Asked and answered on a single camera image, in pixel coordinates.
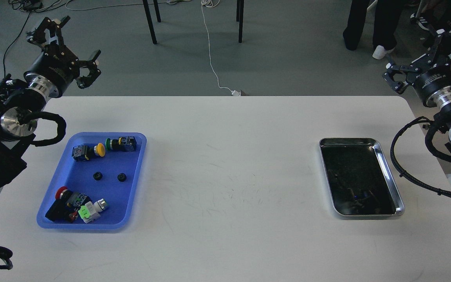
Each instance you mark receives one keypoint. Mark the person in black trousers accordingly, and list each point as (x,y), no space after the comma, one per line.
(386,20)

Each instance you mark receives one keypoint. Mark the blue plastic tray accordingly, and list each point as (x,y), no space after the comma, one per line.
(78,177)

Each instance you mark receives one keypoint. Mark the black red switch block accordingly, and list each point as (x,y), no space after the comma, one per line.
(61,210)

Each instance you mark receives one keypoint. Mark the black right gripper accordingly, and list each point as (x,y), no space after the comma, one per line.
(437,80)

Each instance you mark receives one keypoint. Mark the silver metal tray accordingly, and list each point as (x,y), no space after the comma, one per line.
(360,182)

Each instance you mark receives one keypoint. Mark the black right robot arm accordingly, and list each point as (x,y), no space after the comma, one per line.
(438,138)

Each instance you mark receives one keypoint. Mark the yellow push button switch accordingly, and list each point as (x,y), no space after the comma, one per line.
(85,152)

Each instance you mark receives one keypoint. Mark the white green selector switch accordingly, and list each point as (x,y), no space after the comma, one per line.
(90,211)

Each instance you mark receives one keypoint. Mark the black chair leg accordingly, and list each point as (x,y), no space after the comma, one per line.
(149,22)
(240,5)

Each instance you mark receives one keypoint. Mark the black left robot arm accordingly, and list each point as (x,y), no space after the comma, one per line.
(23,122)

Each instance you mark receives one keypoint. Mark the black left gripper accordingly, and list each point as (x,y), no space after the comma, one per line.
(57,63)

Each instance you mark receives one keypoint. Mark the green push button switch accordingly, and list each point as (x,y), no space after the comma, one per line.
(122,144)

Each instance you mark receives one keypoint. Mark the red emergency stop button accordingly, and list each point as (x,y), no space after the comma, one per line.
(72,199)

